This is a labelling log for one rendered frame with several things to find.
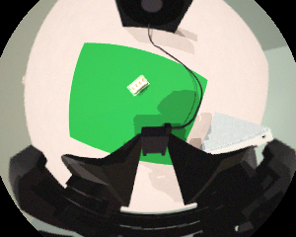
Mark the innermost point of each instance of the green circuit board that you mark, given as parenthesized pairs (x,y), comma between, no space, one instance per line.
(117,89)

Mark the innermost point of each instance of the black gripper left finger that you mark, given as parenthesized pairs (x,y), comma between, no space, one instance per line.
(116,170)

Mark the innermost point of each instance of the black cooling fan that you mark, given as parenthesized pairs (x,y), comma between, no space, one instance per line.
(164,15)

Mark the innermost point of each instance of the black cable with plug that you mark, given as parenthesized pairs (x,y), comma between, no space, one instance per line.
(154,139)

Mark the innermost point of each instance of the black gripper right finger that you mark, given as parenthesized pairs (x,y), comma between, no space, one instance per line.
(195,168)

